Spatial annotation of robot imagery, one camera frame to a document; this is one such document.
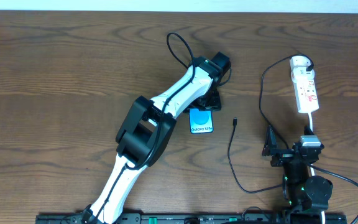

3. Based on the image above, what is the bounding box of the white power strip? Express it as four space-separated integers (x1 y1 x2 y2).
291 67 319 114

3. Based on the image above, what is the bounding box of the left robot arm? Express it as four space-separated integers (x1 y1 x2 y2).
82 52 231 223

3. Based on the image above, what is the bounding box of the black USB charging cable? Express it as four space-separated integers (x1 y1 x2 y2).
227 54 315 194

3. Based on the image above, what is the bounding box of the white USB charger plug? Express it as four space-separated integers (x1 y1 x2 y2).
290 55 314 71

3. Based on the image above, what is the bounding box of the blue Galaxy smartphone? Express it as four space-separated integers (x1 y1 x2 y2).
189 108 213 134

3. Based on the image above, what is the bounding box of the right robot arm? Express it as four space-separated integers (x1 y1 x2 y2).
262 126 333 223

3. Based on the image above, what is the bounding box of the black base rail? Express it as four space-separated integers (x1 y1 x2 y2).
35 212 347 224

